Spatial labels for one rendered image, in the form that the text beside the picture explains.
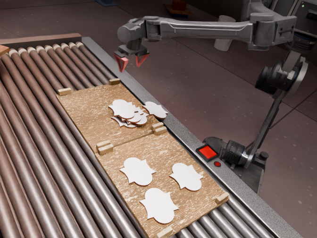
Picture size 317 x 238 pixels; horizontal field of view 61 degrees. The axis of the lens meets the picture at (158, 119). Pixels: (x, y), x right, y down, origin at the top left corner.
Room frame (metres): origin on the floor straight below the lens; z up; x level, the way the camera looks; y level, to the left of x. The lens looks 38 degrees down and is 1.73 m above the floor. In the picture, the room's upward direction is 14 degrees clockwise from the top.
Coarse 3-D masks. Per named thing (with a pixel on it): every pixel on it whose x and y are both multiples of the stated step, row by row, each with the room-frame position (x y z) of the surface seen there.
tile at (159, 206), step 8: (152, 192) 0.59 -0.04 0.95; (160, 192) 0.59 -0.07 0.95; (168, 192) 0.60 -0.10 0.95; (144, 200) 0.55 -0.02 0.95; (152, 200) 0.55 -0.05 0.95; (160, 200) 0.56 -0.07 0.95; (168, 200) 0.57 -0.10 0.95; (152, 208) 0.52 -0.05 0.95; (160, 208) 0.53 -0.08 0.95; (168, 208) 0.54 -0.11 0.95; (176, 208) 0.55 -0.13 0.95; (152, 216) 0.49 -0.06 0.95; (160, 216) 0.50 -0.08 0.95; (168, 216) 0.51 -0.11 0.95
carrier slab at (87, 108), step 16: (64, 96) 1.00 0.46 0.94; (80, 96) 1.03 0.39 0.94; (96, 96) 1.06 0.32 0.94; (112, 96) 1.09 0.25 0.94; (128, 96) 1.13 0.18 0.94; (80, 112) 0.92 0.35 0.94; (96, 112) 0.94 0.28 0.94; (112, 112) 0.97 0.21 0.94; (144, 112) 1.03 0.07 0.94; (80, 128) 0.82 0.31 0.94; (96, 128) 0.84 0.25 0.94; (112, 128) 0.86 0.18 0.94; (128, 128) 0.89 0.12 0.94; (144, 128) 0.92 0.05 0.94; (112, 144) 0.77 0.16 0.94
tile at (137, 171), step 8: (128, 160) 0.70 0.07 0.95; (136, 160) 0.71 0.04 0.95; (144, 160) 0.72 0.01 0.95; (128, 168) 0.66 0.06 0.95; (136, 168) 0.67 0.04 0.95; (144, 168) 0.68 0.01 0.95; (128, 176) 0.63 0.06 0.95; (136, 176) 0.64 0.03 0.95; (144, 176) 0.65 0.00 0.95; (136, 184) 0.61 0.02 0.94; (144, 184) 0.61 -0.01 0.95
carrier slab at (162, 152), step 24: (144, 144) 0.82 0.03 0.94; (168, 144) 0.85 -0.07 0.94; (120, 168) 0.66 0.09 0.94; (168, 168) 0.72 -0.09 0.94; (120, 192) 0.56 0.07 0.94; (144, 192) 0.58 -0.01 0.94; (192, 192) 0.64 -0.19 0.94; (216, 192) 0.66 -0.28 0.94; (144, 216) 0.49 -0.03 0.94; (192, 216) 0.54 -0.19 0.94
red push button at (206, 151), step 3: (204, 147) 0.90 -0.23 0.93; (207, 147) 0.90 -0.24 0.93; (201, 150) 0.88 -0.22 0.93; (204, 150) 0.88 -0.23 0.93; (207, 150) 0.88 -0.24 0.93; (210, 150) 0.89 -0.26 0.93; (204, 153) 0.86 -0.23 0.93; (207, 153) 0.86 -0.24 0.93; (210, 153) 0.87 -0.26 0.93; (213, 153) 0.87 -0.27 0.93; (216, 153) 0.88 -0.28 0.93; (207, 156) 0.85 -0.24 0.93; (210, 156) 0.85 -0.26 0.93
